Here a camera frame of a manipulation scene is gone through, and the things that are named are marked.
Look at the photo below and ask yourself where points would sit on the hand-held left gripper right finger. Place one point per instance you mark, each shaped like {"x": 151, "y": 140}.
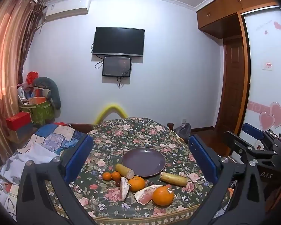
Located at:
{"x": 202, "y": 159}

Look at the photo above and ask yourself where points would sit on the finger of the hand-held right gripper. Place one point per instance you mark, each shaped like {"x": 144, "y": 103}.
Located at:
{"x": 253, "y": 129}
{"x": 241, "y": 145}

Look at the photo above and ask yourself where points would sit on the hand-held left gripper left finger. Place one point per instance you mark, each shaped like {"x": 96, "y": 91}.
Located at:
{"x": 78, "y": 159}

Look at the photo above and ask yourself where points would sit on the long sugarcane piece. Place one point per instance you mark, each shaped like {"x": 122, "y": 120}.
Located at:
{"x": 173, "y": 179}

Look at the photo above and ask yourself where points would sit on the small tangerine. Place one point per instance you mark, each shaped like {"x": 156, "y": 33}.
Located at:
{"x": 116, "y": 175}
{"x": 106, "y": 176}

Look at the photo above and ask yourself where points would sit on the short sugarcane piece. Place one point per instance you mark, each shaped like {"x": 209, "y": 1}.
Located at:
{"x": 124, "y": 170}

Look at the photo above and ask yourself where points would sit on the large orange with sticker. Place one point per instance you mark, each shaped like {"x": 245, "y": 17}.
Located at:
{"x": 162, "y": 196}

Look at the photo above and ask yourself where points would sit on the narrow pomelo piece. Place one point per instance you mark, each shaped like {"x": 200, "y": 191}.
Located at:
{"x": 124, "y": 189}

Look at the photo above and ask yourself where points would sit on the dark red grape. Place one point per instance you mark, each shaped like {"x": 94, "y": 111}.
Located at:
{"x": 150, "y": 182}
{"x": 117, "y": 183}

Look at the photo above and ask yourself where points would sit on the purple round plate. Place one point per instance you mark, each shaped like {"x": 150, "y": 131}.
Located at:
{"x": 144, "y": 161}

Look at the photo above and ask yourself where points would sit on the medium orange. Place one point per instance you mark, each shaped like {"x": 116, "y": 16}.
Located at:
{"x": 137, "y": 184}

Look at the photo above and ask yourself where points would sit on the wide pomelo piece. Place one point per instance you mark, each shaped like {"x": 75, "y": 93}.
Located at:
{"x": 144, "y": 194}

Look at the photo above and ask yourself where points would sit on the floral blanket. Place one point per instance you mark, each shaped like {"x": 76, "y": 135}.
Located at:
{"x": 103, "y": 150}

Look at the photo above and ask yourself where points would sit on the patchwork quilt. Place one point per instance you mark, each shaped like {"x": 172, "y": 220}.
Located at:
{"x": 58, "y": 136}

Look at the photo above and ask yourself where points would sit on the black bag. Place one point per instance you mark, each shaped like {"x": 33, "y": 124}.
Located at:
{"x": 183, "y": 132}

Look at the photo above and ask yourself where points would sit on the white heart-print wardrobe door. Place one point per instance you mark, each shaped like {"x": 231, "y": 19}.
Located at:
{"x": 267, "y": 86}

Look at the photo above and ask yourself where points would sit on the brown wooden door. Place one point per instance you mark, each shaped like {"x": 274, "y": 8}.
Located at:
{"x": 234, "y": 86}

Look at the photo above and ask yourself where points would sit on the white bed sheet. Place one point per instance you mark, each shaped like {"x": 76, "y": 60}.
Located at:
{"x": 30, "y": 164}

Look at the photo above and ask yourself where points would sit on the green bag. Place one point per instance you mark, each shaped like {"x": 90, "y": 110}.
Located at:
{"x": 41, "y": 113}

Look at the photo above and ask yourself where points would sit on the small wardrobe sticker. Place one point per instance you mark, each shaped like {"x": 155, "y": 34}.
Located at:
{"x": 267, "y": 65}

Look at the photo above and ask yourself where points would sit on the red box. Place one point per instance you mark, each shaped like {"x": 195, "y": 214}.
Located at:
{"x": 18, "y": 120}

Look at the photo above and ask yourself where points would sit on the orange box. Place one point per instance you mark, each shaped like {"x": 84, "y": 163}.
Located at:
{"x": 37, "y": 100}

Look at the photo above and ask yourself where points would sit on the grey plush toy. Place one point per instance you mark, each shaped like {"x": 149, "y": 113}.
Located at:
{"x": 51, "y": 86}

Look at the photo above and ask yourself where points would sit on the red flower decoration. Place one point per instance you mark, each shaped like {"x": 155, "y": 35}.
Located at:
{"x": 32, "y": 76}

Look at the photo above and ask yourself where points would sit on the wooden overhead cabinets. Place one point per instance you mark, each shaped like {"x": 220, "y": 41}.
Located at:
{"x": 224, "y": 11}

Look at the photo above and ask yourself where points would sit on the striped pink curtain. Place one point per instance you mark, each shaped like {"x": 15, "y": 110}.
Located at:
{"x": 4, "y": 63}

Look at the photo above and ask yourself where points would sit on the brown curtain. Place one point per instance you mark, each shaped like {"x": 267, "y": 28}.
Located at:
{"x": 31, "y": 32}

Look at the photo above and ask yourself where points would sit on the white air conditioner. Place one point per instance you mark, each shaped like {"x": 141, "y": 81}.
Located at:
{"x": 66, "y": 9}

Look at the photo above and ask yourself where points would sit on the small black wall monitor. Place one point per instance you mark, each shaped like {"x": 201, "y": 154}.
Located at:
{"x": 117, "y": 66}

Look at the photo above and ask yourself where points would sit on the black wall television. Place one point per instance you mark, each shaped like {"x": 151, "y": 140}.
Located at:
{"x": 118, "y": 41}

